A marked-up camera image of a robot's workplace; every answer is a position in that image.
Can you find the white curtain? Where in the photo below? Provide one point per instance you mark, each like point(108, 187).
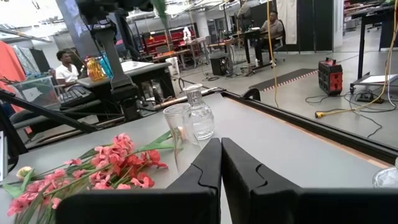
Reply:
point(287, 21)

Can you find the black power strip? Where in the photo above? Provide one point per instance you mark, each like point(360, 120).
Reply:
point(367, 98)

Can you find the red artificial flower bunch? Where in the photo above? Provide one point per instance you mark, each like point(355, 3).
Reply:
point(151, 158)

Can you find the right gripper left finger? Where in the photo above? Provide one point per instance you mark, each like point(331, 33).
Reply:
point(186, 202)

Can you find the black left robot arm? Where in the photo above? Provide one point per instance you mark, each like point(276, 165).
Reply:
point(107, 49)

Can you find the clear plastic bin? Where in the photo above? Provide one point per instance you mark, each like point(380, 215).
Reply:
point(37, 93)

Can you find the black striped-edge floor mat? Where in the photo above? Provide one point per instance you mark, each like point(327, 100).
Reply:
point(280, 80)

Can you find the office desk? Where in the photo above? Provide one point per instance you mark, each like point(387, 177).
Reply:
point(248, 34)

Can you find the orange cloth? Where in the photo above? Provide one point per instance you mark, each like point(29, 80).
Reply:
point(9, 65)

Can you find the grey side desk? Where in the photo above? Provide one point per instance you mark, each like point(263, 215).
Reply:
point(140, 70)

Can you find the yellow plastic bottle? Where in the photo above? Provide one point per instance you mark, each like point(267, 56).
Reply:
point(94, 70)

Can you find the red shelving unit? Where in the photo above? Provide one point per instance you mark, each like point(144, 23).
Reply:
point(158, 40)

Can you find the person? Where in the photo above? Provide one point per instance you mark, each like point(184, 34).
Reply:
point(66, 73)
point(273, 28)

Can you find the smooth tall glass vase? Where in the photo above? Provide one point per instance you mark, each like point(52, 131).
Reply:
point(178, 124)

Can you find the red black power box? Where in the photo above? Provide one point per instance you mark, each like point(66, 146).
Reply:
point(334, 81)

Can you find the blue plastic bottle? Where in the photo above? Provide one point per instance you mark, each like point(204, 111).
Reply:
point(107, 67)

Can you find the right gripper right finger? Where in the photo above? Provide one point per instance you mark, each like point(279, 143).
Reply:
point(264, 202)

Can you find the black backlit keyboard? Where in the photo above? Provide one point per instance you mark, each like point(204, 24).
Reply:
point(74, 95)

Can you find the white waste bin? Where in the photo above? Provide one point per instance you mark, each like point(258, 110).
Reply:
point(172, 67)

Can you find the black speaker box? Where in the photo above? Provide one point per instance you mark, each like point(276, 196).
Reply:
point(219, 65)

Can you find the round ribbed glass vase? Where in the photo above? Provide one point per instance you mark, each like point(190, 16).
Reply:
point(387, 179)

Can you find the textured narrow-neck glass vase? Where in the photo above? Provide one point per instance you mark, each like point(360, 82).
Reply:
point(202, 121)

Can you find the black partition panel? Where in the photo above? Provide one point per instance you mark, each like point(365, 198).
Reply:
point(314, 25)

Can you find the black workbench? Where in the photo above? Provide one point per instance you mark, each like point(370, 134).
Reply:
point(361, 46)

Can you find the black curved bracket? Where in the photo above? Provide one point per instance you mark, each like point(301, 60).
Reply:
point(253, 93)

